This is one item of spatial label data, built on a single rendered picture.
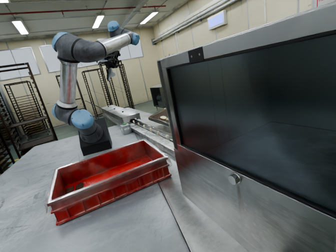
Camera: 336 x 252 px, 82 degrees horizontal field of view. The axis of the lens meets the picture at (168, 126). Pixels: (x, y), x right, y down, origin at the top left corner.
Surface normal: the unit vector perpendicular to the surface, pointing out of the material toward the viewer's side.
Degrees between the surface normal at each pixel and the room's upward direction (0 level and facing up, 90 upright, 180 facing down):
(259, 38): 90
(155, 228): 0
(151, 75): 90
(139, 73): 90
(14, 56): 90
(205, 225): 0
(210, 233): 0
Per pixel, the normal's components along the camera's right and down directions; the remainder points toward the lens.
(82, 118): 0.18, -0.43
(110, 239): -0.19, -0.94
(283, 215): -0.86, 0.32
